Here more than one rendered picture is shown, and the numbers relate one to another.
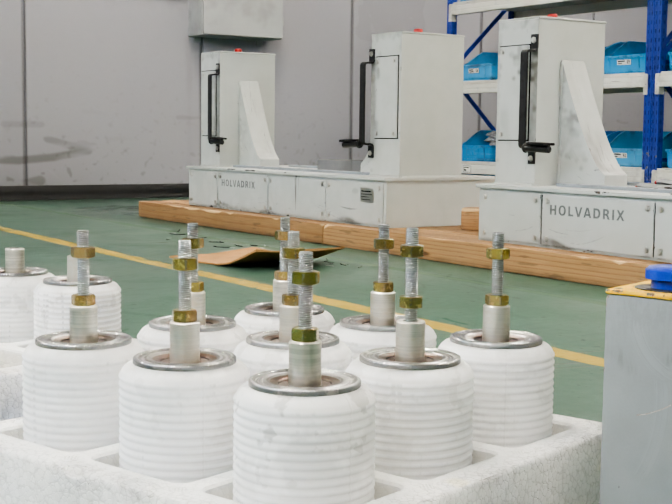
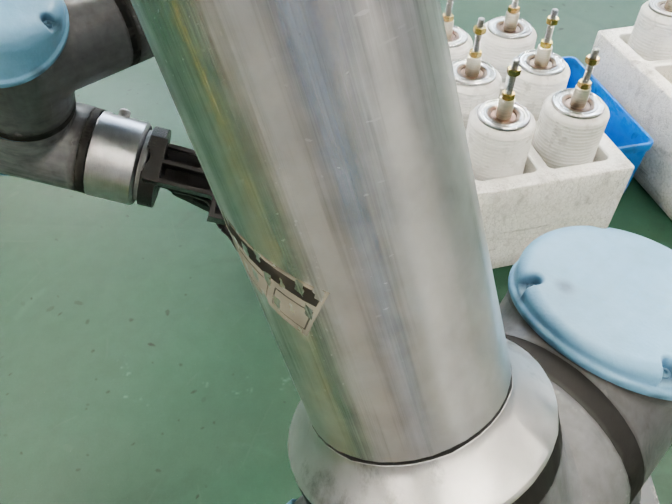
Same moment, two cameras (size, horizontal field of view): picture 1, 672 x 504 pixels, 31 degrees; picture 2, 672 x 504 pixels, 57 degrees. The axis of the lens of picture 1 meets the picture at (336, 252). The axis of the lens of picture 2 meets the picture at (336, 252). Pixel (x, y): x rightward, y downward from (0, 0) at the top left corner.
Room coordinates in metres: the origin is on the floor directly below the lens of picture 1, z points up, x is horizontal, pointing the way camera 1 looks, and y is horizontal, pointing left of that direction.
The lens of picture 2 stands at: (1.29, -0.79, 0.77)
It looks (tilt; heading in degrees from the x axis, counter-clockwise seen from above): 47 degrees down; 126
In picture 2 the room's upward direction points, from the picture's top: straight up
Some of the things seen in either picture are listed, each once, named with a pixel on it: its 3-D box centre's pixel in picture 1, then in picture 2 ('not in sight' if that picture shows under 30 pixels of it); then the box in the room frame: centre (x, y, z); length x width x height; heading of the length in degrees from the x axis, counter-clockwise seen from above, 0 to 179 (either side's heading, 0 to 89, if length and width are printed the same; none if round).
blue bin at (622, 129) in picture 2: not in sight; (576, 125); (1.08, 0.28, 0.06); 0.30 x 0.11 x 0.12; 139
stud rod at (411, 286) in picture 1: (411, 278); not in sight; (0.88, -0.06, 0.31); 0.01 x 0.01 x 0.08
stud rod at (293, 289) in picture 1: (293, 278); (477, 42); (0.95, 0.03, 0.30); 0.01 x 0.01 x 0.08
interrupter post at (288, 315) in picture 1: (292, 324); (473, 65); (0.95, 0.03, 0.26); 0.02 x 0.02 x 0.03
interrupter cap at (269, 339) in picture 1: (292, 340); (471, 72); (0.95, 0.03, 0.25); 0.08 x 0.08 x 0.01
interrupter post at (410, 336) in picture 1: (410, 342); not in sight; (0.88, -0.06, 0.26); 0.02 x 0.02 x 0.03
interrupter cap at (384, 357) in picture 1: (409, 359); not in sight; (0.88, -0.06, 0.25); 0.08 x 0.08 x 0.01
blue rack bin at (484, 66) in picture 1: (501, 66); not in sight; (8.16, -1.10, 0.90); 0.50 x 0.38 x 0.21; 123
